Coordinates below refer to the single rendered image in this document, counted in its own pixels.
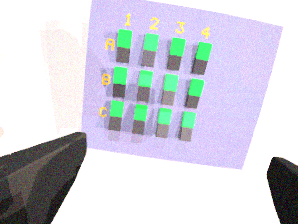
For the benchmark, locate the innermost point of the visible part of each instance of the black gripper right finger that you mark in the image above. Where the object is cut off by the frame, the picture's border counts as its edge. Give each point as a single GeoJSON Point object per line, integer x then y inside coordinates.
{"type": "Point", "coordinates": [282, 178]}

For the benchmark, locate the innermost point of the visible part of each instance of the lavender switch panel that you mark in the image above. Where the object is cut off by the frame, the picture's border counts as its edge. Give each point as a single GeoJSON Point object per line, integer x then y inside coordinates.
{"type": "Point", "coordinates": [175, 83]}

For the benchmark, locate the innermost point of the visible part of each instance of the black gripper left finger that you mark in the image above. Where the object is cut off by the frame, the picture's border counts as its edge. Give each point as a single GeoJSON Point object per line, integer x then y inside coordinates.
{"type": "Point", "coordinates": [34, 182]}

